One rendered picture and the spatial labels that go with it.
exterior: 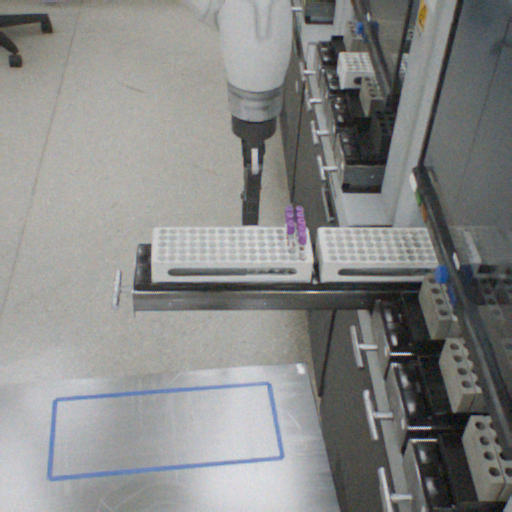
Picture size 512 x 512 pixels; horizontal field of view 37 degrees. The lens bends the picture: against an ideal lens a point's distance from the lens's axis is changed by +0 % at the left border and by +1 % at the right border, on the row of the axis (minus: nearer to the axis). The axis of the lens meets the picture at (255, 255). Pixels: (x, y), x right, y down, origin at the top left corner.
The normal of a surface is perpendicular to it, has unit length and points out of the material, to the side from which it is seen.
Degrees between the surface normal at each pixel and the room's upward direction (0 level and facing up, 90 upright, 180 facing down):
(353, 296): 90
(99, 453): 0
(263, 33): 81
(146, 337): 0
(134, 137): 0
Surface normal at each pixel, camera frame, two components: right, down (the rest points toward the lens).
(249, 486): 0.05, -0.74
